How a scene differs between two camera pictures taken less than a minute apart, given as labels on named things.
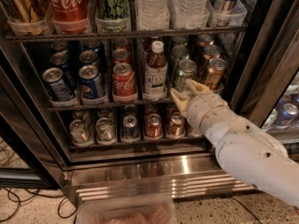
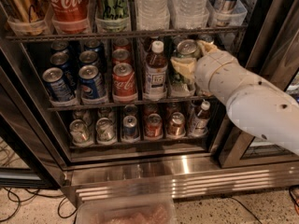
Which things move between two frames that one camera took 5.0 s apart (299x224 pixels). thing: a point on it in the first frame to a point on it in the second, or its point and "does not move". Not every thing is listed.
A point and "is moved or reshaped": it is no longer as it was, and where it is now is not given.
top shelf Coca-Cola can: (70, 7) does not move
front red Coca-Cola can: (124, 84) does not move
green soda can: (187, 71) is moved or reshaped
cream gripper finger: (197, 89) to (208, 48)
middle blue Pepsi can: (88, 58) does not move
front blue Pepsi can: (92, 85) does not move
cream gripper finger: (180, 99) to (185, 65)
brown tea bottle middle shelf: (156, 73) does not move
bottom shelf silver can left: (78, 131) does not move
